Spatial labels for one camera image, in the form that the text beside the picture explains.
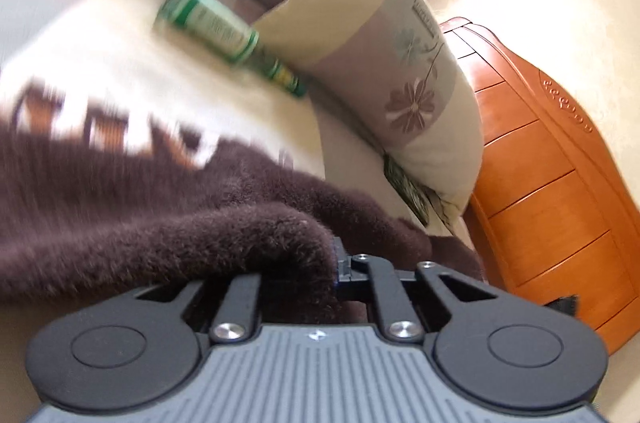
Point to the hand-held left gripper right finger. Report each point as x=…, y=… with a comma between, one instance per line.
x=352, y=275

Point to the green glass bottle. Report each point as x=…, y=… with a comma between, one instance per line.
x=210, y=20

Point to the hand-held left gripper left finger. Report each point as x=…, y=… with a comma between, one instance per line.
x=245, y=290

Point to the wooden headboard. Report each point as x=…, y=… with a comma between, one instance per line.
x=540, y=163

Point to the dark green patterned flat case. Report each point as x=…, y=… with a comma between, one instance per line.
x=407, y=188

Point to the floral patchwork pillow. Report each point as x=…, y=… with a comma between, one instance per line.
x=390, y=53

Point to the fuzzy brown sweater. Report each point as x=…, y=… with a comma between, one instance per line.
x=150, y=213

